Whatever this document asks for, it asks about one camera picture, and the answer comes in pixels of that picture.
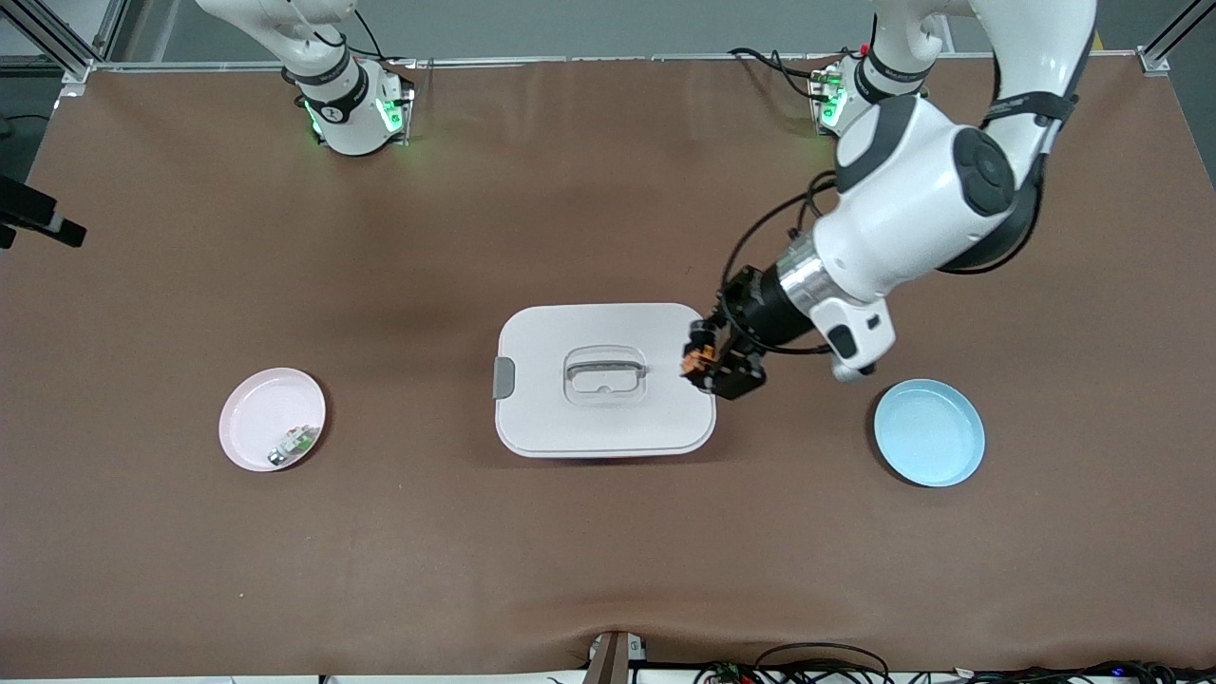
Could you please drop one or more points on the pink round plate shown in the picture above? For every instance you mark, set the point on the pink round plate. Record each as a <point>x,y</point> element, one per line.
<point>261,413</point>

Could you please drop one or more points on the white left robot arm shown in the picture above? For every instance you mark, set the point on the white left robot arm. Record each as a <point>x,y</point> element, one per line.
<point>912,199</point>

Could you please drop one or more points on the black clamp mount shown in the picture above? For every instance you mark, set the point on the black clamp mount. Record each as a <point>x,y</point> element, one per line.
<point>33,214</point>

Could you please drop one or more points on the green white switch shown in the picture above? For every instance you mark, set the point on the green white switch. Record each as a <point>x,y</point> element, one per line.
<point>294,444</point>

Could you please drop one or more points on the brown table mat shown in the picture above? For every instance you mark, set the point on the brown table mat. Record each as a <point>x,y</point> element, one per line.
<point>475,218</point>

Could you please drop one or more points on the orange black switch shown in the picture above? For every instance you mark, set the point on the orange black switch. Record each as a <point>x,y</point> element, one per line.
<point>698,359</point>

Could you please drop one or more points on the blue round plate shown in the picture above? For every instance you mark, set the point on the blue round plate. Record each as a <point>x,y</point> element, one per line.
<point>929,432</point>

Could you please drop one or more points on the aluminium frame post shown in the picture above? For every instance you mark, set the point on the aluminium frame post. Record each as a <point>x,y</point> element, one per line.
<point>1173,43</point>
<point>66,43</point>

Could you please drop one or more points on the grey metal bracket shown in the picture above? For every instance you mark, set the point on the grey metal bracket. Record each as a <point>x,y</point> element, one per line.
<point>613,657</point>

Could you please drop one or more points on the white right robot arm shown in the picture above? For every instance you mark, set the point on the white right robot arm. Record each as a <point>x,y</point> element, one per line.
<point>347,104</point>

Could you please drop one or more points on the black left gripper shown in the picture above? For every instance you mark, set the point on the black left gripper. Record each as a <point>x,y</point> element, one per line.
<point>763,307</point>

